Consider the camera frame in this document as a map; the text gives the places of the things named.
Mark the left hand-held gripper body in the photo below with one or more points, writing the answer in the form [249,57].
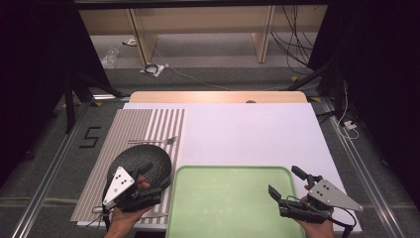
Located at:
[119,185]

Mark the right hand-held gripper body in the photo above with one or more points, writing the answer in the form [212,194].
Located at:
[325,195]

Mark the black textured round plate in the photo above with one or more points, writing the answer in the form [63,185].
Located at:
[148,162]

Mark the green plastic tray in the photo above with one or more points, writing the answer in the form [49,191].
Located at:
[228,201]

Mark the person's right hand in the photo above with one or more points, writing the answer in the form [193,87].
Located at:
[317,229]

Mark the grey white striped placemat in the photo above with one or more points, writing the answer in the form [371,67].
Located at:
[132,125]

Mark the white foam board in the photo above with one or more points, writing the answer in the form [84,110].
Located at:
[251,132]

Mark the white power adapter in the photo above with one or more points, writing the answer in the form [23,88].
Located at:
[350,125]

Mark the black metal stand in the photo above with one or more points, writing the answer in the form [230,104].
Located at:
[71,99]
[317,76]

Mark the black curtain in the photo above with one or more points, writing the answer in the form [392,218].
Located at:
[33,66]
[379,82]

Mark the clear crumpled plastic bag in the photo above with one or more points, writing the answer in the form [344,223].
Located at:
[110,58]

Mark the small flat packet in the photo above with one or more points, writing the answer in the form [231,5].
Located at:
[129,42]

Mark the light wooden shelf unit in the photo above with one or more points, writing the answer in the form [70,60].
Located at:
[204,20]

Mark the aluminium floor rail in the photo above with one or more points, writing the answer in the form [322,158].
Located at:
[363,172]
[49,172]

